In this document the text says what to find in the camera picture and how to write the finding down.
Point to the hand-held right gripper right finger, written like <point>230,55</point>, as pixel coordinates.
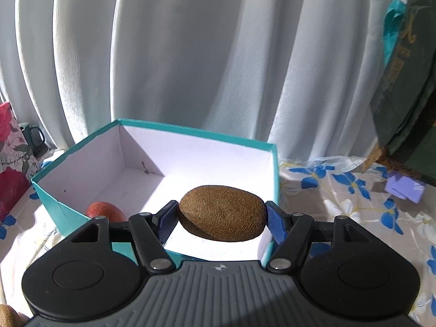
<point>275,223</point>

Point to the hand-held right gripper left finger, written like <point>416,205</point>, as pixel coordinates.
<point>167,221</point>

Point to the brown kiwi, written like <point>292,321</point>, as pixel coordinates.
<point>221,213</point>
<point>5,316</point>

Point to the red cherry tomato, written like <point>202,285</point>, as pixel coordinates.
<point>104,211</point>

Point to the teal cardboard box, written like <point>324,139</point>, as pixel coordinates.
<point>54,201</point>

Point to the blue floral tablecloth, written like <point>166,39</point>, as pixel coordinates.
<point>357,211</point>

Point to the brown patterned cloth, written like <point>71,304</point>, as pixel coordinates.
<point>374,158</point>

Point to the dark green mug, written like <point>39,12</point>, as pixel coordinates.
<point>29,134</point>

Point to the white curtain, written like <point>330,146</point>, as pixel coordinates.
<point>204,58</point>

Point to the dark green bag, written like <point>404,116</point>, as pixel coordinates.
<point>412,115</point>

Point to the teal plastic bag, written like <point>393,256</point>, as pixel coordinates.
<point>393,24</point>

